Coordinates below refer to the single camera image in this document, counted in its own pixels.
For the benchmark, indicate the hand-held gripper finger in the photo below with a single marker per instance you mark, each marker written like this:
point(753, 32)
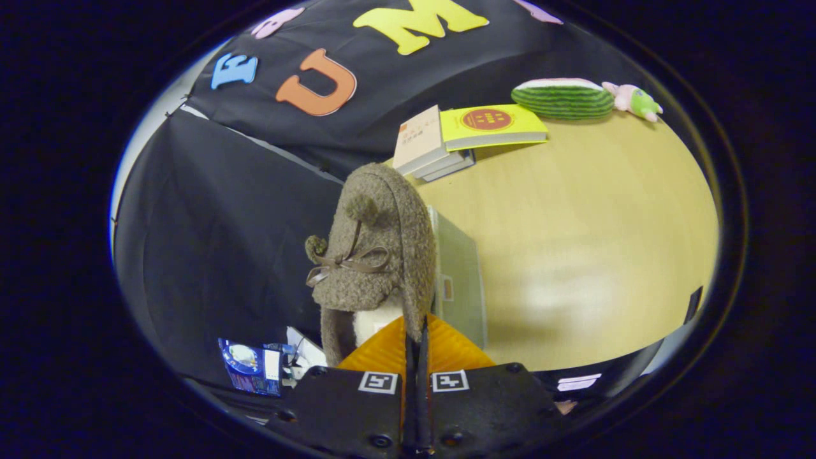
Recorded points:
point(422, 382)
point(410, 382)

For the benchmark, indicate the grey fabric storage box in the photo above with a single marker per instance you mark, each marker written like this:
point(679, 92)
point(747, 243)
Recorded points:
point(462, 268)

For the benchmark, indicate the brown fuzzy slipper shoe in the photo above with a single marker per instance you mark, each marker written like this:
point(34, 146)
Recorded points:
point(382, 210)

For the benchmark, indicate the blue printed carton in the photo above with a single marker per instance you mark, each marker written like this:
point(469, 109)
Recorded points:
point(245, 366)

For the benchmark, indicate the grey paperback book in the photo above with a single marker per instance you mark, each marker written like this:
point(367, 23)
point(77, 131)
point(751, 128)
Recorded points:
point(458, 169)
point(449, 160)

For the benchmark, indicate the beige paperback book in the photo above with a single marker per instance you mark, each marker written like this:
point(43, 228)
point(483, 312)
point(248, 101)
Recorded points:
point(421, 137)

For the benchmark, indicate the yellow book with red circle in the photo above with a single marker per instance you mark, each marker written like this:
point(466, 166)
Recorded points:
point(491, 124)

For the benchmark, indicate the green striped watermelon plush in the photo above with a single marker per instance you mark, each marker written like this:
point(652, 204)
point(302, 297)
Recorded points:
point(561, 101)

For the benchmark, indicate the pink and green plush toy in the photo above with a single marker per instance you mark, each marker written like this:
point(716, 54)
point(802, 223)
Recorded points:
point(637, 101)

